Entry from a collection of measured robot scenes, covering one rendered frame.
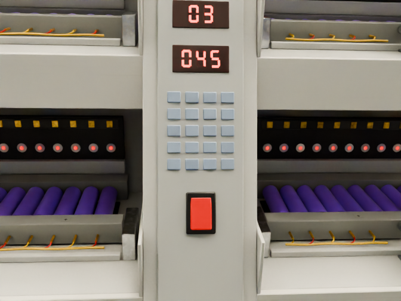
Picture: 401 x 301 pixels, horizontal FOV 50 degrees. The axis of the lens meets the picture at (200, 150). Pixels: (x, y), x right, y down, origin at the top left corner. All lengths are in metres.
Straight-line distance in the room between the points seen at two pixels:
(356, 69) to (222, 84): 0.12
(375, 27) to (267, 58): 0.15
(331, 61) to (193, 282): 0.22
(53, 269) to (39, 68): 0.17
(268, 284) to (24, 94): 0.26
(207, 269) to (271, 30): 0.24
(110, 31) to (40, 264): 0.23
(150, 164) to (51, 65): 0.11
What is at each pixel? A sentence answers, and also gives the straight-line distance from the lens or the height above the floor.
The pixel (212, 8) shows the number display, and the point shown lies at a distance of 0.37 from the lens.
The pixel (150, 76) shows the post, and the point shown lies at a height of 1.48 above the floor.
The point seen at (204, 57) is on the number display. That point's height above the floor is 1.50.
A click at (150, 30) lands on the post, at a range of 0.36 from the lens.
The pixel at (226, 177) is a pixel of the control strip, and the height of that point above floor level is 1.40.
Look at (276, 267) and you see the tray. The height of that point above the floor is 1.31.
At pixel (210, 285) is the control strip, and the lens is 0.37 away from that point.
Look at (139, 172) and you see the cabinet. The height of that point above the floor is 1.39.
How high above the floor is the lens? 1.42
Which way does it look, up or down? level
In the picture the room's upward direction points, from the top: straight up
